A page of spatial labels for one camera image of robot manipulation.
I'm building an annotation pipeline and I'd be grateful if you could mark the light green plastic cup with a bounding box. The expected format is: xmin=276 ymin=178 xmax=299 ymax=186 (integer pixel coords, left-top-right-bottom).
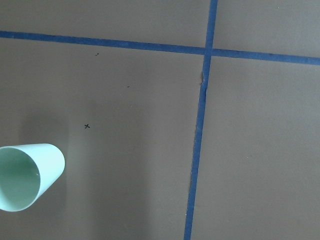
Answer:
xmin=0 ymin=143 xmax=66 ymax=212

